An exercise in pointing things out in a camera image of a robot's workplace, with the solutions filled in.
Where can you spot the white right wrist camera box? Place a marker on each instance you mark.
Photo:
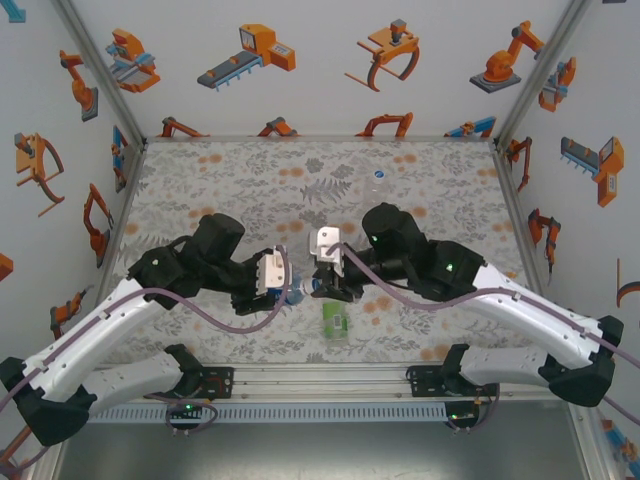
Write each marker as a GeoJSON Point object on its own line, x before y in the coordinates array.
{"type": "Point", "coordinates": [325, 237]}

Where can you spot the white cap with blue print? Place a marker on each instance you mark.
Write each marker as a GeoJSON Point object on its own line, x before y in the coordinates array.
{"type": "Point", "coordinates": [378, 175]}

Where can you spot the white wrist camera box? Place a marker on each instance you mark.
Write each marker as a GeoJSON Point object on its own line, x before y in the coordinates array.
{"type": "Point", "coordinates": [272, 272]}
{"type": "Point", "coordinates": [325, 237]}

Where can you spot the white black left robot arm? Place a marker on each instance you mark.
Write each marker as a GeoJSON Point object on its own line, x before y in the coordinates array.
{"type": "Point", "coordinates": [100, 325]}

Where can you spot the aluminium frame post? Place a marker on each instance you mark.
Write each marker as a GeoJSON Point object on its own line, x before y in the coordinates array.
{"type": "Point", "coordinates": [95, 60]}
{"type": "Point", "coordinates": [545, 65]}

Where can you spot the plain white bottle cap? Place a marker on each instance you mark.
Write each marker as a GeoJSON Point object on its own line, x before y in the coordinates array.
{"type": "Point", "coordinates": [314, 289]}

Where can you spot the clear unlabelled plastic bottle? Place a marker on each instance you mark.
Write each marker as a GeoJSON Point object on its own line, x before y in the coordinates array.
{"type": "Point", "coordinates": [377, 192]}

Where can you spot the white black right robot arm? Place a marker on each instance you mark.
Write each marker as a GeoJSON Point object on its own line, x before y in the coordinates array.
{"type": "Point", "coordinates": [525, 310]}

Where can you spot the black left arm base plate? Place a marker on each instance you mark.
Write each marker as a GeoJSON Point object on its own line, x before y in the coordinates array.
{"type": "Point", "coordinates": [222, 390]}

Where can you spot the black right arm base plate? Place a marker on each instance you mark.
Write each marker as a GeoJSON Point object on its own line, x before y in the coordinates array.
{"type": "Point", "coordinates": [420, 385]}

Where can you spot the aluminium table end rail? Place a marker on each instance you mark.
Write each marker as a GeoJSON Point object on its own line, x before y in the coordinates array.
{"type": "Point", "coordinates": [320, 138]}

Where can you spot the small circuit board green light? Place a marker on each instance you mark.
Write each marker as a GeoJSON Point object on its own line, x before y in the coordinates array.
{"type": "Point", "coordinates": [187, 407]}
{"type": "Point", "coordinates": [460, 416]}

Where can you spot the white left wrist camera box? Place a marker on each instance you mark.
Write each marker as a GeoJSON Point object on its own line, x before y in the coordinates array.
{"type": "Point", "coordinates": [272, 272]}

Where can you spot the clear bottle with green label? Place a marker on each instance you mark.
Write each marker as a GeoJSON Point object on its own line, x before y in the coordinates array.
{"type": "Point", "coordinates": [335, 320]}

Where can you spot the clear bottle with blue label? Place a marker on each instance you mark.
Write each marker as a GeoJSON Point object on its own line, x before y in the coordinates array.
{"type": "Point", "coordinates": [299, 295]}

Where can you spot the aluminium table side rail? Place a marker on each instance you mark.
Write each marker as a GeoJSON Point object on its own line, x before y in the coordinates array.
{"type": "Point", "coordinates": [123, 200]}
{"type": "Point", "coordinates": [510, 190]}

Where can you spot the aluminium frame leg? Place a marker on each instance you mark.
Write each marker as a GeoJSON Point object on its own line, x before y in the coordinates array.
{"type": "Point", "coordinates": [592, 445]}
{"type": "Point", "coordinates": [45, 465]}

